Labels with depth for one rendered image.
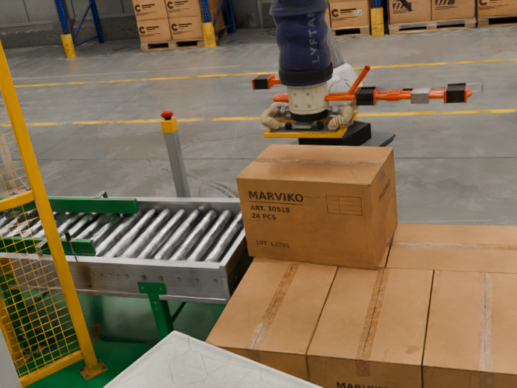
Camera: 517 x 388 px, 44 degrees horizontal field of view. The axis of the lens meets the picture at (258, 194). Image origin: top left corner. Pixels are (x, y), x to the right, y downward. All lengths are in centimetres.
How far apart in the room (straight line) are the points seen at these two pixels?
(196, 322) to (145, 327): 29
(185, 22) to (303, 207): 834
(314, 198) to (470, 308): 75
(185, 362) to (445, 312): 119
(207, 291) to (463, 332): 114
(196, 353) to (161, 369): 9
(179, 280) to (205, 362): 136
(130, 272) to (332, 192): 103
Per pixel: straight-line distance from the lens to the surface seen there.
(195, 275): 289
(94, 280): 318
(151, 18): 1111
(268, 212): 280
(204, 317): 358
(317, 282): 271
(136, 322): 369
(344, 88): 344
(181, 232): 331
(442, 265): 278
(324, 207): 268
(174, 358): 165
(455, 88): 261
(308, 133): 265
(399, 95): 263
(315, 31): 260
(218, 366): 159
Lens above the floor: 201
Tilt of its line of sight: 24 degrees down
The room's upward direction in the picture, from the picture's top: 9 degrees counter-clockwise
